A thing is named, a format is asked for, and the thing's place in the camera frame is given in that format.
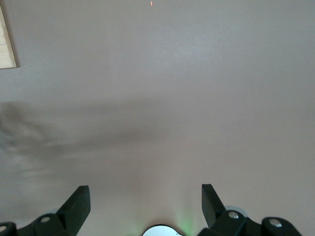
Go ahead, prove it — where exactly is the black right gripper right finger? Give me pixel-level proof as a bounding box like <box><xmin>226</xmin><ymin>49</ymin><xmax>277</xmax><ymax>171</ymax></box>
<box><xmin>196</xmin><ymin>183</ymin><xmax>304</xmax><ymax>236</ymax></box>

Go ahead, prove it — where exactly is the bamboo cutting board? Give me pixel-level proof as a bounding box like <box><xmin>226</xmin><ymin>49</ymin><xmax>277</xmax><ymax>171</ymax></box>
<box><xmin>0</xmin><ymin>4</ymin><xmax>20</xmax><ymax>70</ymax></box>

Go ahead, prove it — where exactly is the brown table cover mat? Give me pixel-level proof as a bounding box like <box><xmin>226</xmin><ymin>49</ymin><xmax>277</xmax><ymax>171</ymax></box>
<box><xmin>0</xmin><ymin>0</ymin><xmax>315</xmax><ymax>236</ymax></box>

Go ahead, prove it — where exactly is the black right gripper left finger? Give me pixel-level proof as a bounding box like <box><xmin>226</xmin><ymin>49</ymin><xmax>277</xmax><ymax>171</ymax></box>
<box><xmin>0</xmin><ymin>185</ymin><xmax>91</xmax><ymax>236</ymax></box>

